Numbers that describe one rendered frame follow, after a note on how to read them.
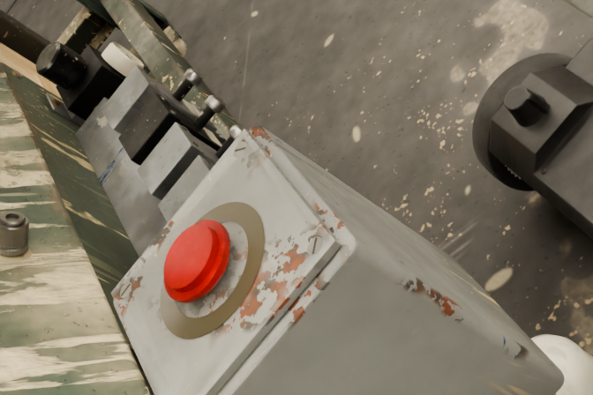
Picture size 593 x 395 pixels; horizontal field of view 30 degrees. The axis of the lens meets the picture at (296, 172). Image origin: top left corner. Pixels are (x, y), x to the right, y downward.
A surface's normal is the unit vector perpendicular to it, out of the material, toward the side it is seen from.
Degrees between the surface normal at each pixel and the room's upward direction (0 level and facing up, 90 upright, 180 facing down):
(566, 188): 0
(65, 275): 56
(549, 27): 0
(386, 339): 90
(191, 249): 0
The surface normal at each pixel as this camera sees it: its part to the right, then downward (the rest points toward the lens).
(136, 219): -0.67, -0.45
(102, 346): 0.15, -0.89
